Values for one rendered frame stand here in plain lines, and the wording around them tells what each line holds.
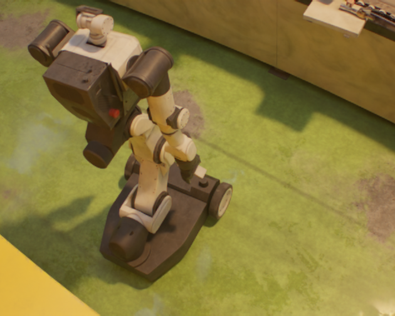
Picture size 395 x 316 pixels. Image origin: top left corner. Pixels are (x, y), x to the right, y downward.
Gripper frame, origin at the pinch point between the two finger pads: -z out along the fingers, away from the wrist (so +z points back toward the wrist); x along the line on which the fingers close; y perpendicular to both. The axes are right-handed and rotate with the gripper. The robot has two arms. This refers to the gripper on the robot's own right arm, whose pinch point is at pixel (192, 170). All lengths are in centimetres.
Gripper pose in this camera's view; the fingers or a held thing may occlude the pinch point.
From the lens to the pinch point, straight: 232.3
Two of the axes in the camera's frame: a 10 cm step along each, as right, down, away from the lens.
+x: 4.4, -8.6, 2.5
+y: -8.8, -3.5, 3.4
